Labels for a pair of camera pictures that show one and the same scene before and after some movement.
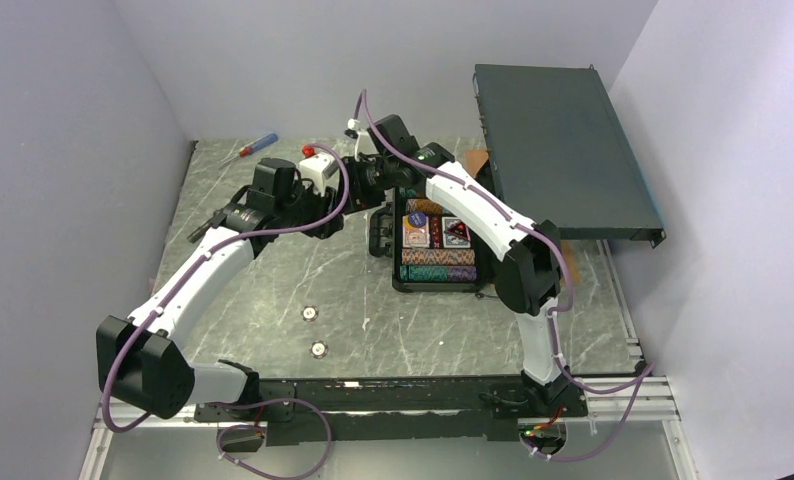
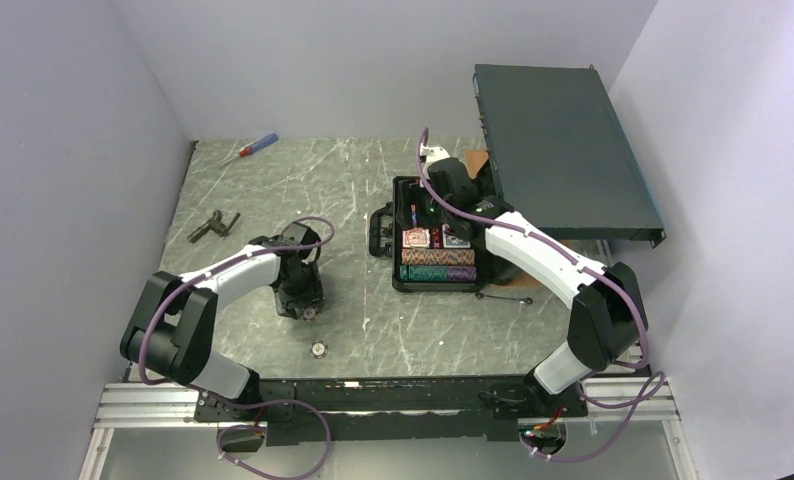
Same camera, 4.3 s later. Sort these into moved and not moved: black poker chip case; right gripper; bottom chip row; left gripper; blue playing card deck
Moved: left gripper; right gripper
Not moved: bottom chip row; blue playing card deck; black poker chip case
